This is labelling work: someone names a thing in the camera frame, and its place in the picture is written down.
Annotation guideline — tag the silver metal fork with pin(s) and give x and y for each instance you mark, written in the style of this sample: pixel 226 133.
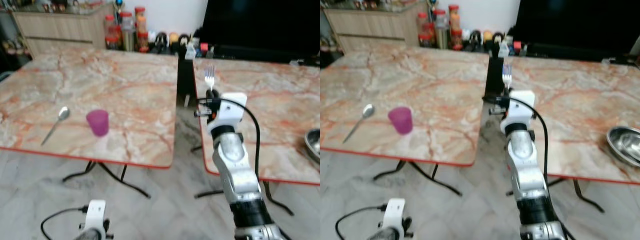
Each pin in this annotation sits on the silver metal fork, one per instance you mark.
pixel 507 77
pixel 209 80

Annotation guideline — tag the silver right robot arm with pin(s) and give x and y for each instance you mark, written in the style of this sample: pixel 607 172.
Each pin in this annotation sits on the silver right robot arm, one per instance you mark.
pixel 525 165
pixel 235 165

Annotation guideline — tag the small white box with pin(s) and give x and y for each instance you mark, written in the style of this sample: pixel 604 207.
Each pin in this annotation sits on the small white box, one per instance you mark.
pixel 504 49
pixel 190 51

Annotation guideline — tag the small red box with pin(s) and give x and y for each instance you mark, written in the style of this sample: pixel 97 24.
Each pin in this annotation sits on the small red box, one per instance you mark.
pixel 517 45
pixel 203 48

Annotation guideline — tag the marble-print folding table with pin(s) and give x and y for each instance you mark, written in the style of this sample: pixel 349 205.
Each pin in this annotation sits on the marble-print folding table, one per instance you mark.
pixel 285 100
pixel 125 90
pixel 440 85
pixel 590 95

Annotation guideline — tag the red-lid plastic jar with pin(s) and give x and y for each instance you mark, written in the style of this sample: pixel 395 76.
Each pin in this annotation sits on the red-lid plastic jar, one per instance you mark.
pixel 140 19
pixel 109 22
pixel 126 19
pixel 456 40
pixel 454 17
pixel 423 20
pixel 440 17
pixel 143 41
pixel 111 42
pixel 425 40

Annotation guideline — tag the black flat television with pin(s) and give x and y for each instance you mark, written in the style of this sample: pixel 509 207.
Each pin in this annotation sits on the black flat television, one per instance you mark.
pixel 575 25
pixel 260 25

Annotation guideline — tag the steel canister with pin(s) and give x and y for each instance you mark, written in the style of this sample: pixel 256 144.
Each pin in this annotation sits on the steel canister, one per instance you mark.
pixel 441 37
pixel 128 40

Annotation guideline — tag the purple plastic cup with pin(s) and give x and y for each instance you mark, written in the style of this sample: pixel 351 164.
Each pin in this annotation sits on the purple plastic cup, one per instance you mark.
pixel 401 121
pixel 98 124

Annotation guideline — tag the stainless steel bowl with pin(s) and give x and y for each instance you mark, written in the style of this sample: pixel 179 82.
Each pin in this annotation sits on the stainless steel bowl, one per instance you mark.
pixel 625 145
pixel 314 145

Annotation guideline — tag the silver metal spoon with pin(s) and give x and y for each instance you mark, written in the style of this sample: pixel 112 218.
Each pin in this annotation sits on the silver metal spoon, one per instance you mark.
pixel 63 113
pixel 368 111

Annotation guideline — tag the light wooden cabinet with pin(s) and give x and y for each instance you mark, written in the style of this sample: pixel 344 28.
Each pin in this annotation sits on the light wooden cabinet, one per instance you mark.
pixel 60 30
pixel 370 27

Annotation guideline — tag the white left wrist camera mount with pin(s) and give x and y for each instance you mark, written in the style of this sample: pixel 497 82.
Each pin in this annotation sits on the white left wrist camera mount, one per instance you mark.
pixel 95 215
pixel 394 212

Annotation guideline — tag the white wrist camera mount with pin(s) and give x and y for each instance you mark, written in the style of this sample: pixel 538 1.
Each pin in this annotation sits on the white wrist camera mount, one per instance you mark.
pixel 95 215
pixel 520 110
pixel 230 112
pixel 394 212

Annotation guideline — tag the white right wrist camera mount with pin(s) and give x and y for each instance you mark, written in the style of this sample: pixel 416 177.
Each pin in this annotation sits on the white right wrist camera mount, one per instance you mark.
pixel 520 110
pixel 230 112

